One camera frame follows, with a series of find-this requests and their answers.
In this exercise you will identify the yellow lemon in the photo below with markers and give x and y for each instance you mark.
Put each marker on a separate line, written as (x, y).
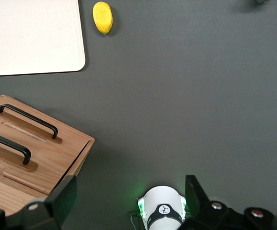
(102, 16)

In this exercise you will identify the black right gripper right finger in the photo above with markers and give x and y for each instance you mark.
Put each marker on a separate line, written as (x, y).
(196, 196)

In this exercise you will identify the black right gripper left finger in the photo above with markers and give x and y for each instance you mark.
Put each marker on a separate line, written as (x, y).
(64, 196)

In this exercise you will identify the beige rectangular tray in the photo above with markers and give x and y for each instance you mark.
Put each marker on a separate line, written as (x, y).
(33, 36)

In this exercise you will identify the wooden drawer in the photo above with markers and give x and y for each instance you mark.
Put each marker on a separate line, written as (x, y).
(52, 167)
(77, 144)

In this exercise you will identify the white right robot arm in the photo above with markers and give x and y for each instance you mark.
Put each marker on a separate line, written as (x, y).
(162, 194)

